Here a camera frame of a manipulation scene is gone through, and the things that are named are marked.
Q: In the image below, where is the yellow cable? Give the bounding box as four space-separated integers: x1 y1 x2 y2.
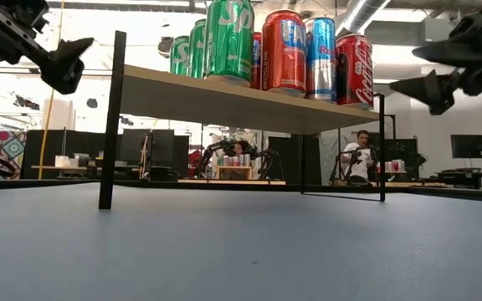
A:
38 0 65 181

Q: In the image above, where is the wooden shelf black metal frame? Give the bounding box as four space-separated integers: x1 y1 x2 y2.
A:
98 30 397 210

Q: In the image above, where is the blue silver Red Bull can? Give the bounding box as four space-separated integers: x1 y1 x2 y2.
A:
305 16 337 104

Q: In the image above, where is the black monitor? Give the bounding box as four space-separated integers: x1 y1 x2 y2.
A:
450 134 482 159

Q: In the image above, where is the black desk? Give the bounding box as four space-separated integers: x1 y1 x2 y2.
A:
435 166 482 189

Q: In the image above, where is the thin wooden board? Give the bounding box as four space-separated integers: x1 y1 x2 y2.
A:
30 165 90 171

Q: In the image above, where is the silver ceiling duct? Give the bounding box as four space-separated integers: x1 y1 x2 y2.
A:
331 0 392 38

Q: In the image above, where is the small wooden background shelf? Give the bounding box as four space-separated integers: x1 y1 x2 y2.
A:
215 165 254 181

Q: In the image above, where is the green Sprite can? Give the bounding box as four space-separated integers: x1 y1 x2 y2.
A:
188 18 208 79
169 35 191 77

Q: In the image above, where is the black metal table frame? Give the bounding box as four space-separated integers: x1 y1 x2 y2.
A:
0 178 482 204

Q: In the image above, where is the red soda can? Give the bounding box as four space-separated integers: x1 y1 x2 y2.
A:
335 33 375 110
252 32 264 90

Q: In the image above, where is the black partition panel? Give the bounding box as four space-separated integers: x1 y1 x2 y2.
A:
265 135 323 186

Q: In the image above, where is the green soda can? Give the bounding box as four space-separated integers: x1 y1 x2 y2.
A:
203 0 255 88

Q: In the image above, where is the red Fanta can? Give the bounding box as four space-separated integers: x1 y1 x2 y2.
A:
261 9 308 98

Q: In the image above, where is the black ceiling fixture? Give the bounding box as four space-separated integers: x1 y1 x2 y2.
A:
157 36 173 58

